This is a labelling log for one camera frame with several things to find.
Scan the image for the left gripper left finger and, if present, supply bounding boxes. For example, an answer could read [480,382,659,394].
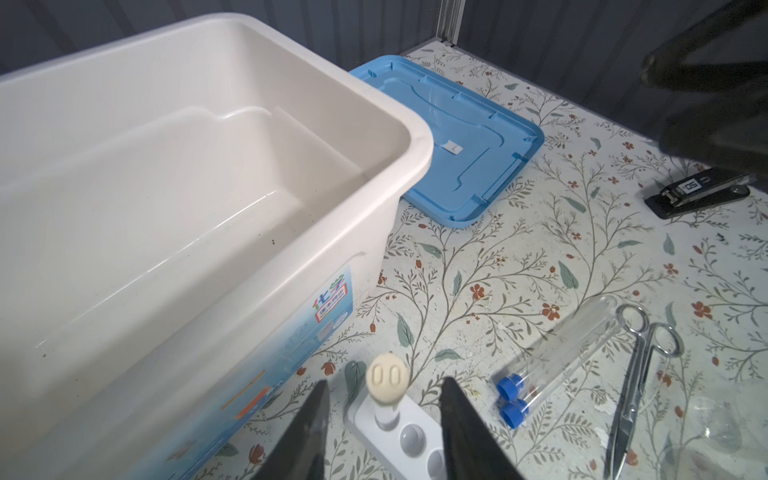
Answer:
[252,380,330,480]

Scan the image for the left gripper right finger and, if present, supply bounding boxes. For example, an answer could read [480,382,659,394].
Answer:
[439,377,523,480]

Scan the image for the test tube with cream cap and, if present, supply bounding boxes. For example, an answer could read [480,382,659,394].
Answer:
[366,353,410,431]

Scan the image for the clear test tube blue cap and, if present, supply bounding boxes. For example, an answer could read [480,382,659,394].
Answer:
[494,295,624,404]

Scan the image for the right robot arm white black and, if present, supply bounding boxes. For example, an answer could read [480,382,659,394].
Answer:
[640,1,767,191]

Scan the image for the white test tube rack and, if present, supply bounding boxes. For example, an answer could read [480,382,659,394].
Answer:
[345,390,447,480]

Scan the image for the metal scissors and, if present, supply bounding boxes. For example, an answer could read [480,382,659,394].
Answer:
[603,304,684,479]

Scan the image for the white plastic storage bin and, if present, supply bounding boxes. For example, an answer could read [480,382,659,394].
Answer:
[1,13,434,479]

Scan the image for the blue plastic bin lid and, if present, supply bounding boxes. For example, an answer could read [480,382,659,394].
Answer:
[351,55,545,228]

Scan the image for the black stapler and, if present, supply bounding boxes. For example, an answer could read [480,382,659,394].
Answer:
[644,168,755,220]

